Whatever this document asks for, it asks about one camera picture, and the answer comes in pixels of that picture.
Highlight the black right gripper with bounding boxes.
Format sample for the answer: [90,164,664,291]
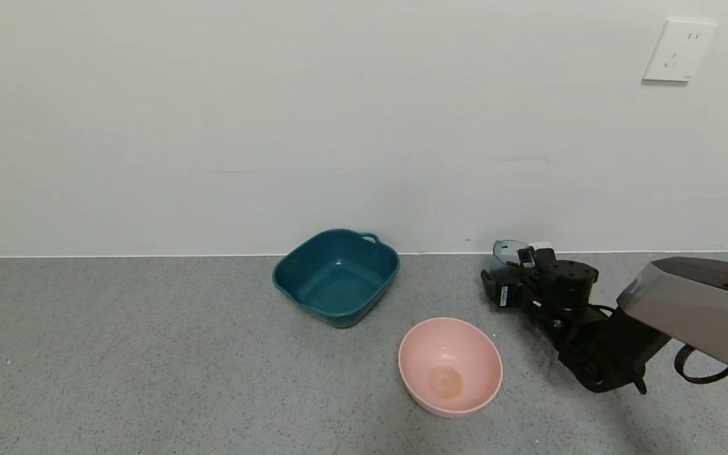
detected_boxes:
[480,260,538,312]

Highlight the translucent teal plastic cup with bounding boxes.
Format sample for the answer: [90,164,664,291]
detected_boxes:
[492,240,530,274]

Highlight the pink plastic bowl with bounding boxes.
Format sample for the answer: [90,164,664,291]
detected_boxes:
[397,317,504,418]

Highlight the teal square plastic basin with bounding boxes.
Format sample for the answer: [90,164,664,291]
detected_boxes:
[272,229,401,329]

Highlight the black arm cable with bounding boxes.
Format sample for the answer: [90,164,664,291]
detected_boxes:
[674,344,728,384]

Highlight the white wall socket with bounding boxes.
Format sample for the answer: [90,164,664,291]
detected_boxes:
[641,20,717,83]

